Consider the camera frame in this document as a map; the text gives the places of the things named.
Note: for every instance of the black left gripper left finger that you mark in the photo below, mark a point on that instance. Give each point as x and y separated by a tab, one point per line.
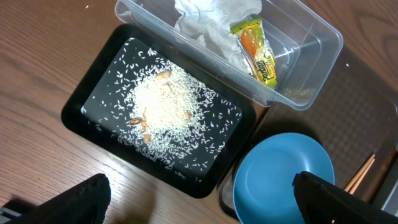
85	203

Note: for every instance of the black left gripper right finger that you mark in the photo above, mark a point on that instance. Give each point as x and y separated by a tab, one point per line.
322	202

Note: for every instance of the wooden chopstick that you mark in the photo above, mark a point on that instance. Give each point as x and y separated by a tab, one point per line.
356	176
361	177

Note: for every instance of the dark blue plate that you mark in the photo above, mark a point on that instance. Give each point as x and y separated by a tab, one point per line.
263	189

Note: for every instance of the grey dishwasher rack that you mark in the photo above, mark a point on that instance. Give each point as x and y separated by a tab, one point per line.
386	197

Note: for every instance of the rice leftovers pile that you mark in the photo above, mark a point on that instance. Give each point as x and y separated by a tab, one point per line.
166	107

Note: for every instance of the green yellow snack wrapper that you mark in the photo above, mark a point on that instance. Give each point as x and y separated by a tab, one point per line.
256	50

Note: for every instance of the white napkin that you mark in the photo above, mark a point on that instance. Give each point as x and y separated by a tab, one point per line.
208	23

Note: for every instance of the brown serving tray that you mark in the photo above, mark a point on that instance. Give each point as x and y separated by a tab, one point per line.
353	116

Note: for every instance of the black tray bin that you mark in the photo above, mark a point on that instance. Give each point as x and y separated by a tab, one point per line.
91	113

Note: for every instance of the clear plastic bin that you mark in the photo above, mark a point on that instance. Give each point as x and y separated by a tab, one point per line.
305	48

